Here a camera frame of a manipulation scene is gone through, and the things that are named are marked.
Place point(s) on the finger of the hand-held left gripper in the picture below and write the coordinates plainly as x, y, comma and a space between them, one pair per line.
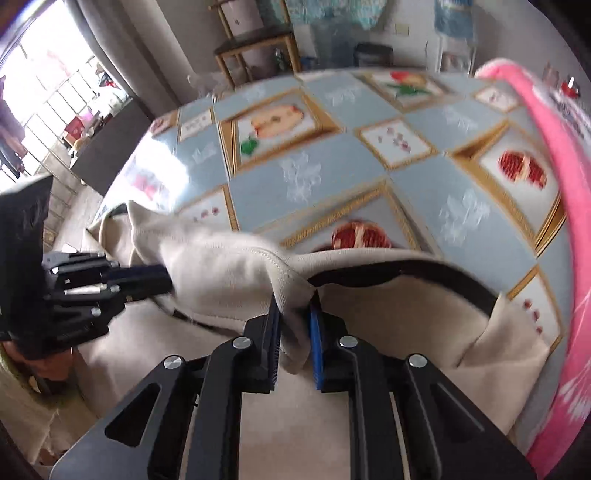
143, 281

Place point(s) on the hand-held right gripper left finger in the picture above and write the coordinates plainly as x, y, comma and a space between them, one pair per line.
275, 346

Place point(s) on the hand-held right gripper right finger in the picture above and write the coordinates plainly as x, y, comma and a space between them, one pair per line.
316, 350

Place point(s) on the floral hanging cloth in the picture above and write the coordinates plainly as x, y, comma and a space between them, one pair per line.
332, 11

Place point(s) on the clear empty water jug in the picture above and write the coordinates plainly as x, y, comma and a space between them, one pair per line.
332, 46

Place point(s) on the barred window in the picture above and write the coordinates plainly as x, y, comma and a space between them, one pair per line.
51, 92

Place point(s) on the small green bottle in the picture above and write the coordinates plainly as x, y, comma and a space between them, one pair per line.
280, 60

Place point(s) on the white water dispenser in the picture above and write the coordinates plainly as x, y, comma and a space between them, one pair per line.
455, 57

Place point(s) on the white cylinder tank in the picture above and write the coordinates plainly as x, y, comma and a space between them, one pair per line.
244, 21

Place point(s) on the white lace cloth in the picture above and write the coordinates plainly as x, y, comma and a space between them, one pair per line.
570, 115

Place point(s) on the wooden chair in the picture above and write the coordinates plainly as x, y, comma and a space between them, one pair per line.
258, 39

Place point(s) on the wall socket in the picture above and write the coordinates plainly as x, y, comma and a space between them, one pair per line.
402, 30

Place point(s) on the beige zip jacket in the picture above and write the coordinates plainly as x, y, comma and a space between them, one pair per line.
221, 277

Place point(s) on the pink printed blanket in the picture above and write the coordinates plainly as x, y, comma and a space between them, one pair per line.
554, 152

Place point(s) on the person's left hand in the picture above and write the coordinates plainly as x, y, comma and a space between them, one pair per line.
48, 369

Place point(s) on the grey curtain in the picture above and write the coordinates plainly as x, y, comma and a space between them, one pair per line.
134, 50

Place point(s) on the small metal-capped bottle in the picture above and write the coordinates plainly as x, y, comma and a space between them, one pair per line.
550, 74

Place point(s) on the red lighter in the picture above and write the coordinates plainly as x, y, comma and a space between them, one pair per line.
571, 88

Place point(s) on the dark cabinet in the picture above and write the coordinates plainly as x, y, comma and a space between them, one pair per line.
111, 147

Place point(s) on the fruit print tablecloth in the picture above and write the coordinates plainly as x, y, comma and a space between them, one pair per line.
346, 175

